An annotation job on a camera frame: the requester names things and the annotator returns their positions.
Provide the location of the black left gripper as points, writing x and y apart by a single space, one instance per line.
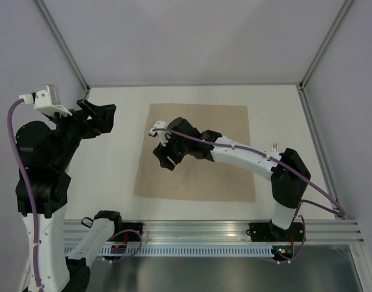
106 112

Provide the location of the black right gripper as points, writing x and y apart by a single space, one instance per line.
161 152

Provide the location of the beige cloth napkin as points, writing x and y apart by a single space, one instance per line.
193 179

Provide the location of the silver fork black handle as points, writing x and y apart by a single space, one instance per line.
275 147

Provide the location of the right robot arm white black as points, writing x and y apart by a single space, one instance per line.
285 170

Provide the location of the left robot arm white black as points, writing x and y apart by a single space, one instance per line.
43 156

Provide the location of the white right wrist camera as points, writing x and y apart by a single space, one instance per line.
160 130

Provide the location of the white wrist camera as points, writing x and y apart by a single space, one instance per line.
160 130
46 100

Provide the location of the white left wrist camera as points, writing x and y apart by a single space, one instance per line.
46 100

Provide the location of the aluminium front rail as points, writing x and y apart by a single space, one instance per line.
233 232

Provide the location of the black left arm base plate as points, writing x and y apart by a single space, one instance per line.
129 236

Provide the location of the left aluminium frame post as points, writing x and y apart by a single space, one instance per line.
61 43

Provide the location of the aluminium frame post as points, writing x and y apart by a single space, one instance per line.
61 43
327 40

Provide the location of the white slotted cable duct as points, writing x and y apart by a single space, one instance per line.
185 251

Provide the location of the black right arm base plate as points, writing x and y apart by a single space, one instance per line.
262 232

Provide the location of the right aluminium frame post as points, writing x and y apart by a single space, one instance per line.
327 40

